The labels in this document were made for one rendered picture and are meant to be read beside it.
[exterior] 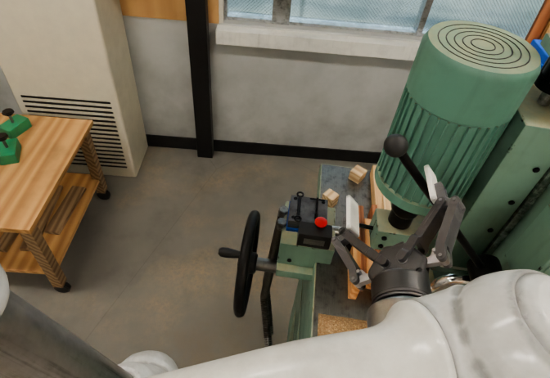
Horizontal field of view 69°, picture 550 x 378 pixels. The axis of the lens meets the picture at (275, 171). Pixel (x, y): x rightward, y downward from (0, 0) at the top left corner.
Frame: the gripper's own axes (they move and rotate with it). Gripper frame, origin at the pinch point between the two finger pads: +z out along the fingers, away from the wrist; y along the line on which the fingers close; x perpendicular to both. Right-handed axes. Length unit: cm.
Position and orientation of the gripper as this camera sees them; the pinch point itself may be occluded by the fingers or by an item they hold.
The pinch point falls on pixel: (389, 191)
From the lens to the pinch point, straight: 67.5
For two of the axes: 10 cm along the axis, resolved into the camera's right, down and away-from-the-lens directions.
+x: -6.1, -6.2, -5.0
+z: 1.2, -7.0, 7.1
